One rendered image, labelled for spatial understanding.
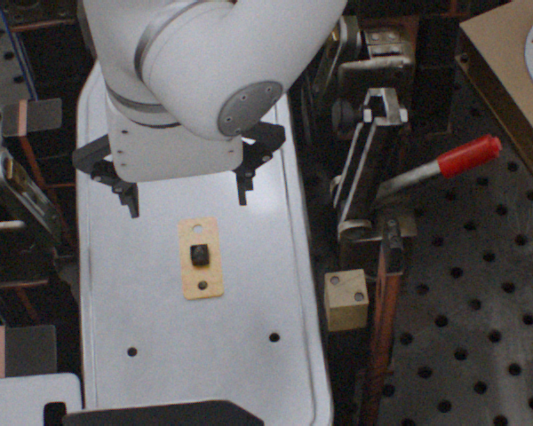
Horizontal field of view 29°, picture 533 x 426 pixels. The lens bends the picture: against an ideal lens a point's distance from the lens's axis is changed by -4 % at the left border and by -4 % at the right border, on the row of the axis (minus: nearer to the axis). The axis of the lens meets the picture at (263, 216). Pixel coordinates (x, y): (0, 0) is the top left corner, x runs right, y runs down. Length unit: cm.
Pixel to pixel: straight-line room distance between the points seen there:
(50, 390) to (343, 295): 28
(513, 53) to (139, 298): 66
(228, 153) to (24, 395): 31
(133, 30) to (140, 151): 17
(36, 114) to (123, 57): 47
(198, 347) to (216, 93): 39
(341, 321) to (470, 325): 40
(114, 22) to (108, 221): 41
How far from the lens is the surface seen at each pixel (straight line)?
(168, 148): 79
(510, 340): 130
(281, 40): 61
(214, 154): 81
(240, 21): 60
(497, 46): 143
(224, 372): 95
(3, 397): 98
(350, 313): 92
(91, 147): 83
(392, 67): 104
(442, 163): 90
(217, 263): 99
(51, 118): 112
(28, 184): 100
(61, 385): 97
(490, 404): 127
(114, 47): 67
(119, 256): 101
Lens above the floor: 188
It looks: 60 degrees down
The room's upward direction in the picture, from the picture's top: 5 degrees counter-clockwise
